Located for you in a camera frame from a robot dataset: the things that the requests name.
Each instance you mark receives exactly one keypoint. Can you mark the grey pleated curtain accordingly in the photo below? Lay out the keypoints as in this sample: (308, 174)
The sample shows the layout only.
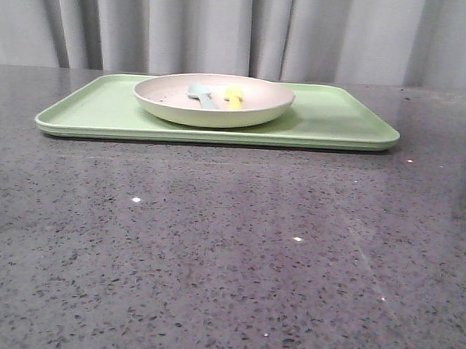
(420, 43)

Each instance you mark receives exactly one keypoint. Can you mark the light blue plastic spoon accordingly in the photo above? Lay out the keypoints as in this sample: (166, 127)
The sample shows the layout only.
(203, 94)

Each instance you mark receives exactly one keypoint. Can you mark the light green plastic tray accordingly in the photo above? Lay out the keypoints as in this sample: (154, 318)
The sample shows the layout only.
(321, 117)

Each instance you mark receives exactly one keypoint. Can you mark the yellow plastic fork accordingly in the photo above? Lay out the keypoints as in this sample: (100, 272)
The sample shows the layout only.
(235, 97)

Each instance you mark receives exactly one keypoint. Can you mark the cream white round plate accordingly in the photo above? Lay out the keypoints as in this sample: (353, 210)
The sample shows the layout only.
(166, 98)

